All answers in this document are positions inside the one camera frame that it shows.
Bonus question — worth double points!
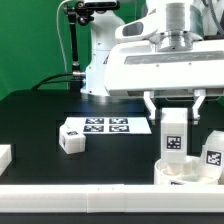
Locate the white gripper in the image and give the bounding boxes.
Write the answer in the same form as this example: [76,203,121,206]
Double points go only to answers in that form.
[104,18,224,125]

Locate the white round stool seat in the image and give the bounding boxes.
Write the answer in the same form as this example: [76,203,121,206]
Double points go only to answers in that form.
[154,156,222,185]

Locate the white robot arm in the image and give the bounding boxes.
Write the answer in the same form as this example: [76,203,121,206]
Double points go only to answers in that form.
[87,0,224,116]

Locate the paper sheet with markers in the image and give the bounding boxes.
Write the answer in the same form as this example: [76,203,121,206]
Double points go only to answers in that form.
[65,117,151,134]

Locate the black cables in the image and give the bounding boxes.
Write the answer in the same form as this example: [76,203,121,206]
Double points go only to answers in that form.
[31,73,75,90]

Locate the white cable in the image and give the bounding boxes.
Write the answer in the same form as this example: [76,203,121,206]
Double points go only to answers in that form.
[55,0,73,74]

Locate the white front rail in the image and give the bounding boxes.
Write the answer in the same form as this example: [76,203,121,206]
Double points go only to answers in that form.
[0,185,224,213]

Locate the white left rail block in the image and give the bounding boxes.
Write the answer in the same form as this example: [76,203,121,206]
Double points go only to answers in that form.
[0,145,12,176]

